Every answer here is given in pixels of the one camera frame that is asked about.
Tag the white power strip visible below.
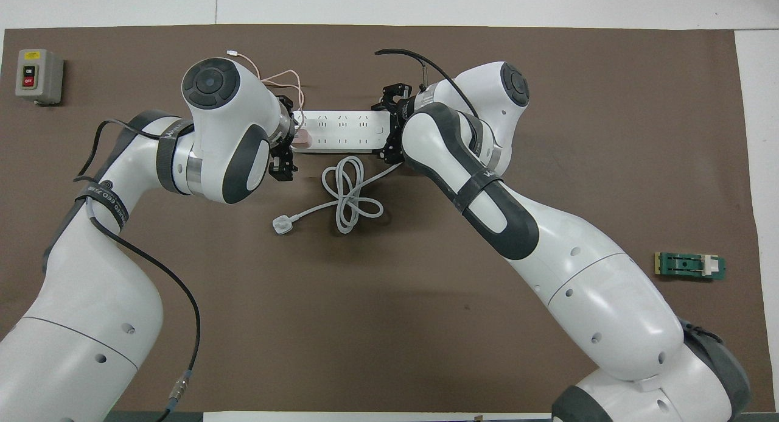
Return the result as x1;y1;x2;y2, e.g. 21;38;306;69
297;110;395;155

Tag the pink charging cable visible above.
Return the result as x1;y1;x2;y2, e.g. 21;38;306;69
226;49;305;130

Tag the brown table mat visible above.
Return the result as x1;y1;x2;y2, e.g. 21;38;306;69
0;24;777;413

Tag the green circuit board fixture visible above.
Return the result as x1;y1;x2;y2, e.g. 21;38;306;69
654;252;727;281

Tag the white power cord with plug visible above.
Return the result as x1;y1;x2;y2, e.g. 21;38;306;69
271;156;405;235

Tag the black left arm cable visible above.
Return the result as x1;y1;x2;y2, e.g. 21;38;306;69
74;119;202;422

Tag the grey on-off switch box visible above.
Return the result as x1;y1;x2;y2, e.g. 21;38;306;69
15;49;65;106

